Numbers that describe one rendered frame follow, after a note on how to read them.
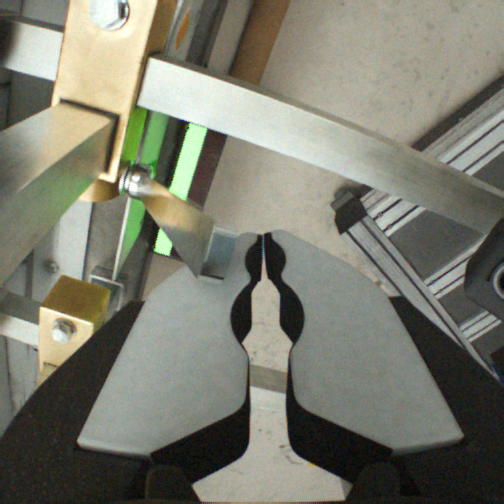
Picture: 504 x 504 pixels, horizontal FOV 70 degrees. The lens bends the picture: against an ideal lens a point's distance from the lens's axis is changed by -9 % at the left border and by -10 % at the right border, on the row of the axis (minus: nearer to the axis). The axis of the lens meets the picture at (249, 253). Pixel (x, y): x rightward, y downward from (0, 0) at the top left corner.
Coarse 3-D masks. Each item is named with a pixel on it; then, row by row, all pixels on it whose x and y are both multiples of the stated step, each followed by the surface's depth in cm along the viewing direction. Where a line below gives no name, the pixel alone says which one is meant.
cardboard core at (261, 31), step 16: (256, 0) 86; (272, 0) 84; (288, 0) 85; (256, 16) 86; (272, 16) 86; (256, 32) 88; (272, 32) 88; (240, 48) 91; (256, 48) 90; (240, 64) 92; (256, 64) 92; (256, 80) 95
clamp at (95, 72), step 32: (128, 0) 19; (160, 0) 19; (64, 32) 20; (96, 32) 20; (128, 32) 20; (160, 32) 22; (64, 64) 20; (96, 64) 20; (128, 64) 21; (64, 96) 21; (96, 96) 21; (128, 96) 21; (128, 128) 23; (128, 160) 26; (96, 192) 25
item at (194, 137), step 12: (192, 132) 39; (204, 132) 39; (192, 144) 40; (180, 156) 41; (192, 156) 41; (180, 168) 41; (192, 168) 41; (180, 180) 42; (180, 192) 43; (168, 240) 46; (168, 252) 47
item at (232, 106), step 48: (0, 48) 21; (48, 48) 21; (144, 96) 22; (192, 96) 22; (240, 96) 22; (288, 144) 24; (336, 144) 24; (384, 144) 24; (432, 192) 25; (480, 192) 25
